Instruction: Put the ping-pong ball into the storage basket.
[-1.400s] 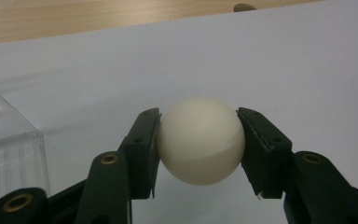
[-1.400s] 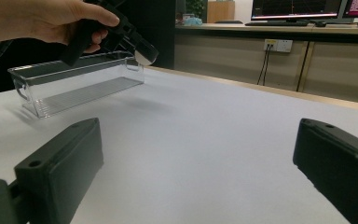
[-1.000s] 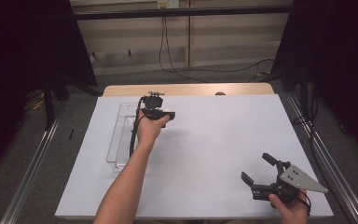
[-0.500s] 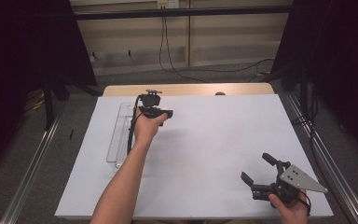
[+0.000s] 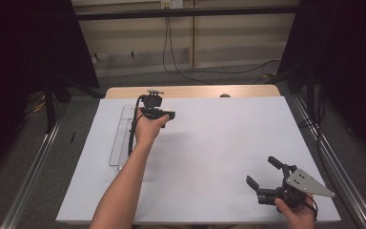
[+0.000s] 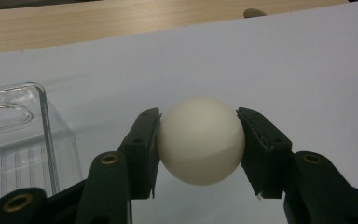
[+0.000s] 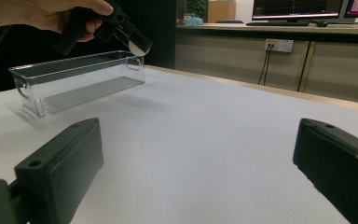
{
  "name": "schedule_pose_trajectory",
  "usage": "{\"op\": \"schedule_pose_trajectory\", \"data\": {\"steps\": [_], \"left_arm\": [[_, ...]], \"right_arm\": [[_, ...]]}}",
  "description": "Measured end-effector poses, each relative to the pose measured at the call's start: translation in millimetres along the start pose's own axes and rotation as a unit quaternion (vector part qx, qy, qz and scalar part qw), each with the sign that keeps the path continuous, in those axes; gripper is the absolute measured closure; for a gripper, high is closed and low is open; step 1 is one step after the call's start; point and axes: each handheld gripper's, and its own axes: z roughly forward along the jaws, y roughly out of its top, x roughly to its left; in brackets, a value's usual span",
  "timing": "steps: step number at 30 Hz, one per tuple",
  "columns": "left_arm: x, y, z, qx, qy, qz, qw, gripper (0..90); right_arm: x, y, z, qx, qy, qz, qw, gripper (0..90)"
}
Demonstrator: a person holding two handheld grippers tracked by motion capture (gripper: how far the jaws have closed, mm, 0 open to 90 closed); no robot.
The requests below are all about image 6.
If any clear plastic container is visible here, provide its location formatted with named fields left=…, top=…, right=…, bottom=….
left=0, top=81, right=84, bottom=217

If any white egg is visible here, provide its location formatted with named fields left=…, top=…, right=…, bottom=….
left=156, top=96, right=247, bottom=187

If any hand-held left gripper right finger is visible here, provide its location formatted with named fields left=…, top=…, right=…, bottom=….
left=236, top=106, right=294, bottom=201

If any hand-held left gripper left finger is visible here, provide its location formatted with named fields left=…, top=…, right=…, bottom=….
left=117, top=107, right=163, bottom=201

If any wooden table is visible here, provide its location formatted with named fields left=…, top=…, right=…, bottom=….
left=0, top=0, right=350, bottom=57

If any white table mat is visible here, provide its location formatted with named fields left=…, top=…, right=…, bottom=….
left=0, top=0, right=358, bottom=224

